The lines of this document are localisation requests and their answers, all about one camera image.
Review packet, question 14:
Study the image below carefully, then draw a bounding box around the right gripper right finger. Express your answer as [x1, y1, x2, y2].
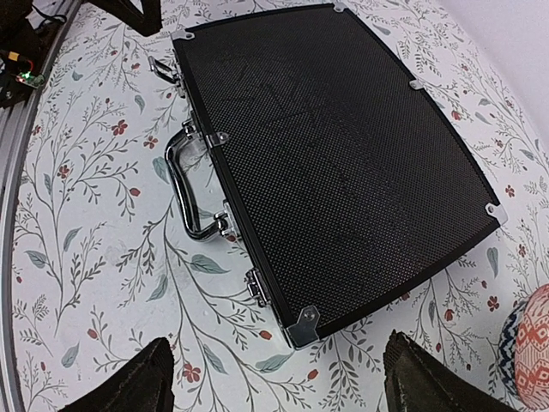
[383, 330, 512, 412]

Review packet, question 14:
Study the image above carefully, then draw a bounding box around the black poker case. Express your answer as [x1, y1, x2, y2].
[150, 3, 508, 349]

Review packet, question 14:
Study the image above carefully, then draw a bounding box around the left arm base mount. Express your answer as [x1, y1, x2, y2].
[1, 1, 68, 108]

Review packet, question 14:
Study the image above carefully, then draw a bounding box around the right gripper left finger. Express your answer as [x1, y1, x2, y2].
[63, 337, 175, 412]

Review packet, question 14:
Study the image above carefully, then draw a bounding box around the red patterned bowl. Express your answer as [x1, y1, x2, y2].
[498, 285, 548, 411]

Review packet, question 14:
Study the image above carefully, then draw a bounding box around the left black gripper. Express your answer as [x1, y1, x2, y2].
[102, 0, 162, 37]

